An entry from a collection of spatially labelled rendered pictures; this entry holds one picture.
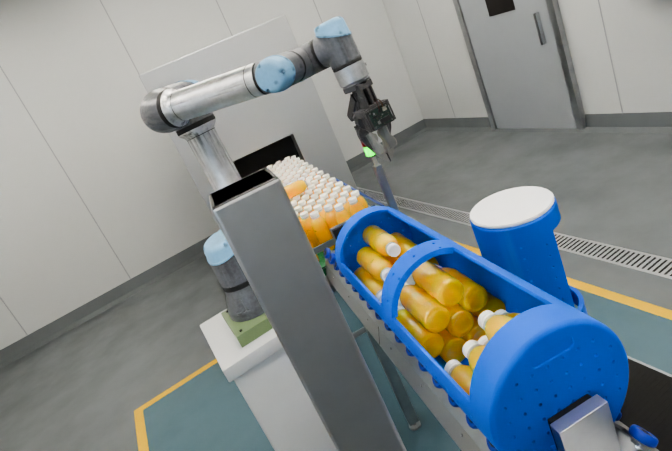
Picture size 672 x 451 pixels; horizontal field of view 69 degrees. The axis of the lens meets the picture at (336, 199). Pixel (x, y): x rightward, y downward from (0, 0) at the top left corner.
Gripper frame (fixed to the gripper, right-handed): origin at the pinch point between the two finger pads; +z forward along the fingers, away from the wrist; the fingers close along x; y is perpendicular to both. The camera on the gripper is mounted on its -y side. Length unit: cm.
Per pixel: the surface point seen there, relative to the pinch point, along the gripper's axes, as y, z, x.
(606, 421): 56, 44, -6
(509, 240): -14, 48, 31
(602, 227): -129, 145, 161
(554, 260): -10, 60, 41
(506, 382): 53, 29, -17
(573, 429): 56, 41, -12
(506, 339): 49, 25, -13
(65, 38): -467, -161, -88
